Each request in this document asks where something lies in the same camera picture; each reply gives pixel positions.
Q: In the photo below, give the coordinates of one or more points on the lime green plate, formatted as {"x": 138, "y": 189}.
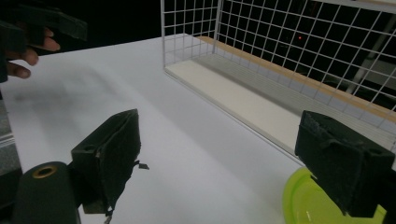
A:
{"x": 308, "y": 202}

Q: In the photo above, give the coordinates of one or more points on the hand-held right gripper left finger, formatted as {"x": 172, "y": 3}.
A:
{"x": 109, "y": 146}

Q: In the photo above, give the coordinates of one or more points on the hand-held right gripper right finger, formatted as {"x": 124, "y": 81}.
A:
{"x": 339, "y": 161}

